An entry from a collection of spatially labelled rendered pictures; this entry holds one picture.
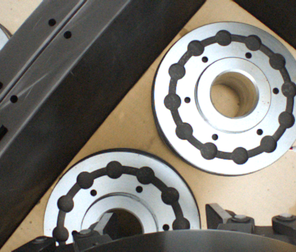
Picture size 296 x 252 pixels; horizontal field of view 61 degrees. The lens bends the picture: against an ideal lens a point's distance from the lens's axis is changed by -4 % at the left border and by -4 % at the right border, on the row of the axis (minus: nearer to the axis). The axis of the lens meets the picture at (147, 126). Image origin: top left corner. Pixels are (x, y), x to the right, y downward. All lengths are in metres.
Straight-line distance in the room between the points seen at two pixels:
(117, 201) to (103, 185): 0.01
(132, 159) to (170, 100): 0.05
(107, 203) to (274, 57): 0.14
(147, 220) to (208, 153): 0.06
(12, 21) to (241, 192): 0.23
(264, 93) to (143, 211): 0.10
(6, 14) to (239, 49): 0.19
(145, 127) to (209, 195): 0.07
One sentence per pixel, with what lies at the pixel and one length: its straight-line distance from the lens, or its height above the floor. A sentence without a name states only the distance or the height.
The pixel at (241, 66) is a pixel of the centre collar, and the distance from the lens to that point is 0.18.
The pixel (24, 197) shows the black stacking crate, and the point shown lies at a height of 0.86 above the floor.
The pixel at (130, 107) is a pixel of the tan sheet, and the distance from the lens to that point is 0.20.
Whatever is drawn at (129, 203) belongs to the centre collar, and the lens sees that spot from 0.17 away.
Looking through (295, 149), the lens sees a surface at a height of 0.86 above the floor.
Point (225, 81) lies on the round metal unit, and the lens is 0.20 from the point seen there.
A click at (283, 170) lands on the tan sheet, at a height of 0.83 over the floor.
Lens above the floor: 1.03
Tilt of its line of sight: 85 degrees down
